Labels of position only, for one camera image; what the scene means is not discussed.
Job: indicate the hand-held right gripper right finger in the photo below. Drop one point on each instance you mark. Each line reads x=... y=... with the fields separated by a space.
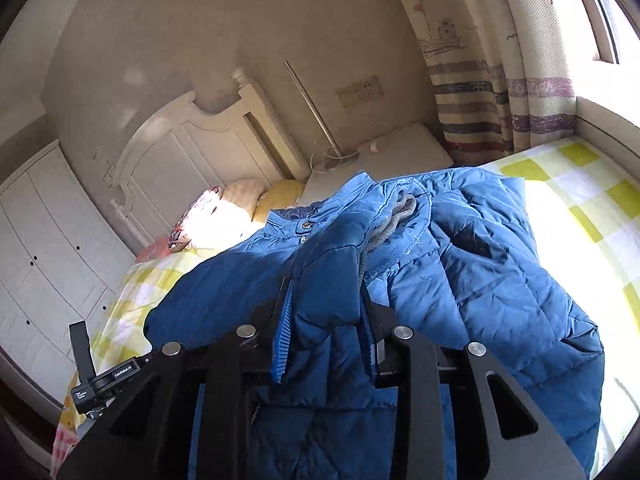
x=417 y=390

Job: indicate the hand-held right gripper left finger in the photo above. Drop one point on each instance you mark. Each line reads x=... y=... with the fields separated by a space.
x=283 y=345

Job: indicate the blue puffer jacket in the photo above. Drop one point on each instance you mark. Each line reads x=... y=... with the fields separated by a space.
x=480 y=280

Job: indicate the yellow pillow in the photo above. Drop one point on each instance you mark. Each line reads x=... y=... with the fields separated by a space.
x=280 y=197

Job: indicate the white wardrobe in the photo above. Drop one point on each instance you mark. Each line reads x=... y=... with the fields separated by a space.
x=55 y=240

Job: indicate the beige pillow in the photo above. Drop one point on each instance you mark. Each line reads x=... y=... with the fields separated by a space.
x=242 y=197

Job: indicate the pink floral pillow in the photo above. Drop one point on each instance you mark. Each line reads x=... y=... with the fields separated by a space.
x=192 y=220

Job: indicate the white bed headboard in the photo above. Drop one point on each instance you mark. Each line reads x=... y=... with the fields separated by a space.
x=200 y=155

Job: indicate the small white object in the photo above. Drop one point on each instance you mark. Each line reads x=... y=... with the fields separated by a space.
x=374 y=147

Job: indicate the white nightstand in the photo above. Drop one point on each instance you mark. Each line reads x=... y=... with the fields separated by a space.
x=400 y=155

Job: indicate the metal lamp pole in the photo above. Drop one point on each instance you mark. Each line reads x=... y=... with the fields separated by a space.
x=315 y=110

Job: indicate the yellow checked bed sheet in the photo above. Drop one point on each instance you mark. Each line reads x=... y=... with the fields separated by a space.
x=575 y=200

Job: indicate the striped printed curtain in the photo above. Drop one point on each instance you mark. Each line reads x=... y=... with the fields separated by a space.
x=480 y=70

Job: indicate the window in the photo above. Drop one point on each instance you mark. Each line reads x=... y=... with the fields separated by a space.
x=607 y=5

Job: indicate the beige wall socket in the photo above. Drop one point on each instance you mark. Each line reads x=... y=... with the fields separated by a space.
x=369 y=88
x=347 y=97

